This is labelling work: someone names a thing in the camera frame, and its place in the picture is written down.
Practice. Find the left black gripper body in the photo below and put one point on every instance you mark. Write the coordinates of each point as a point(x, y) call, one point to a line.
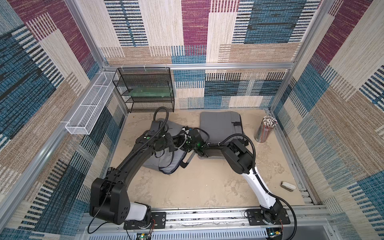
point(166, 141)

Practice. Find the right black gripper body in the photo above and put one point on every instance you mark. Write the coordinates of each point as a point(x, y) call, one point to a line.
point(191, 139)

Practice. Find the grey laptop bag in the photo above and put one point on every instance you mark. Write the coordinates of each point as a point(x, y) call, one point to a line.
point(220, 125)
point(165, 161)

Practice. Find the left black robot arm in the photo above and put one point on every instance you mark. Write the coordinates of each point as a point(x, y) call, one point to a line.
point(110, 201)

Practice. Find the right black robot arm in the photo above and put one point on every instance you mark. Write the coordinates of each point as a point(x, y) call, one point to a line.
point(240, 153)

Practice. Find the green tray on shelf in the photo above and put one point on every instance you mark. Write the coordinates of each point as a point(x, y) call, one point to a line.
point(148, 92)

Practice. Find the black stapler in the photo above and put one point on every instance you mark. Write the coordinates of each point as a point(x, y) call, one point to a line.
point(110, 174)

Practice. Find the cup of pencils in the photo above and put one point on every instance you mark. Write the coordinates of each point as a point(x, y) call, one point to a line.
point(267, 125)

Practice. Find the white eraser block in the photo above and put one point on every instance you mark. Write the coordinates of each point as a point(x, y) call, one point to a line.
point(288, 186)

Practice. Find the black wire mesh shelf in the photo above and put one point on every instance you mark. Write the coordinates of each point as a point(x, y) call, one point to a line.
point(130, 78)

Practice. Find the white wire mesh basket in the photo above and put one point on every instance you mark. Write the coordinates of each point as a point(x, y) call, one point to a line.
point(88, 112)

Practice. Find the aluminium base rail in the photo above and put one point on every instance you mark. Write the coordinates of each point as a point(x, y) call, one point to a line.
point(310, 223)

